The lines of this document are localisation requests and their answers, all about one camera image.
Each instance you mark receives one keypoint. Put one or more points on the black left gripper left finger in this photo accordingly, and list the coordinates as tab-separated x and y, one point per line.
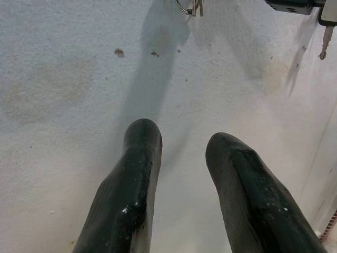
126	189

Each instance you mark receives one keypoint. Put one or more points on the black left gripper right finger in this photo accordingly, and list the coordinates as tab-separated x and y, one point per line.
258	205

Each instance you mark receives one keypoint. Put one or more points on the small silver keys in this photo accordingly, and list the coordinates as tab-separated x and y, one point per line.
201	8

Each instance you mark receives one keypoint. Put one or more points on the red brick-patterned strip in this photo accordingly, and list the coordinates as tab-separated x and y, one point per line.
330	224

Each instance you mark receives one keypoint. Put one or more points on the black key fob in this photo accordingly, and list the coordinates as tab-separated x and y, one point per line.
289	6

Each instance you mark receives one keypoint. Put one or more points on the black-headed car key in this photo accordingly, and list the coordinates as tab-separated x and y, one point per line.
327	15

